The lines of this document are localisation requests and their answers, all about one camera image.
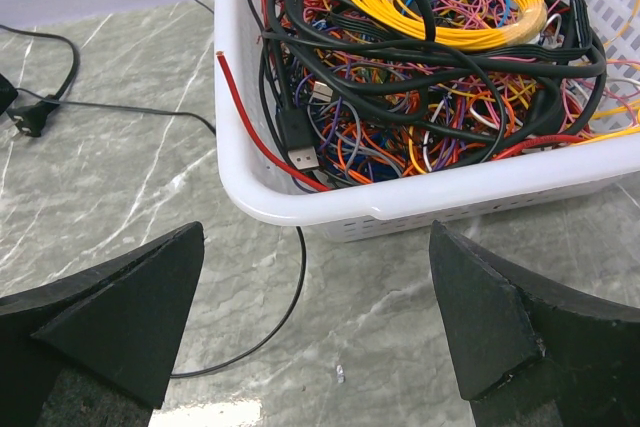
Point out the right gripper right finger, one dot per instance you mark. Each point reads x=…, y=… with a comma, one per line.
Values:
x=501, y=318

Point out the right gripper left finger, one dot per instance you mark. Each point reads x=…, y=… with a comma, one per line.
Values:
x=120, y=322

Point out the white plastic basket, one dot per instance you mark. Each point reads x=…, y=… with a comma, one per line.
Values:
x=268, y=194

